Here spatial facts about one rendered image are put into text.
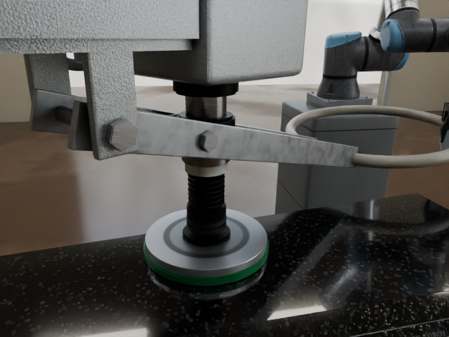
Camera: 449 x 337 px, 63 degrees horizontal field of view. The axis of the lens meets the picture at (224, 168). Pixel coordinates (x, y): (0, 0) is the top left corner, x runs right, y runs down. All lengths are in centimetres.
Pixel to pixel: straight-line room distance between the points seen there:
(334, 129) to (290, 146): 94
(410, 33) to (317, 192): 78
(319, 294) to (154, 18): 43
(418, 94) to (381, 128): 524
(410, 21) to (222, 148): 79
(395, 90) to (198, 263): 622
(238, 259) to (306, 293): 11
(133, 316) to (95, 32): 36
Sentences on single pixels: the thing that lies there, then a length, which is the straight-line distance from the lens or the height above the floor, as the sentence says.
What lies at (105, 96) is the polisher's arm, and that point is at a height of 110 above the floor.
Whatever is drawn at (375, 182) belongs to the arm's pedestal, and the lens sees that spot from 179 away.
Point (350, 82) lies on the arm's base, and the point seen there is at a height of 97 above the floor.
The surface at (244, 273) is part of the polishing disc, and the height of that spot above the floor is 81.
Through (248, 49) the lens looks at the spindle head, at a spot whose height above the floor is 114.
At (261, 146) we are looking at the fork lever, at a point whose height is 99.
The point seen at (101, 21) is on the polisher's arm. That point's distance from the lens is 36.
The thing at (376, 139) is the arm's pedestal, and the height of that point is 75.
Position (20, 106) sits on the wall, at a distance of 574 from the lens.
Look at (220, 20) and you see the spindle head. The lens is 43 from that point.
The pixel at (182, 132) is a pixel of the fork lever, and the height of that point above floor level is 104.
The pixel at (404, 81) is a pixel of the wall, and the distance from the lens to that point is 673.
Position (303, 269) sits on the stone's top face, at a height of 80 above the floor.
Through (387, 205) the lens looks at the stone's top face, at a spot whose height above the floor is 80.
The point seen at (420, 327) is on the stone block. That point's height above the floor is 77.
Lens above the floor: 116
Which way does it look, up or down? 20 degrees down
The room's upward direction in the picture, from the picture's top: 1 degrees clockwise
